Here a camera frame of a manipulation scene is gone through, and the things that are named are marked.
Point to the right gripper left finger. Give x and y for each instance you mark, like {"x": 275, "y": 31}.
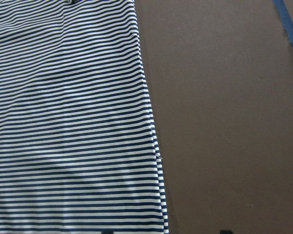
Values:
{"x": 108, "y": 232}

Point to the navy white striped polo shirt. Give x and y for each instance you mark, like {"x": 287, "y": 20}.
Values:
{"x": 78, "y": 146}

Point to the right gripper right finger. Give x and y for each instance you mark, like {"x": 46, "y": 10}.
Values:
{"x": 225, "y": 232}

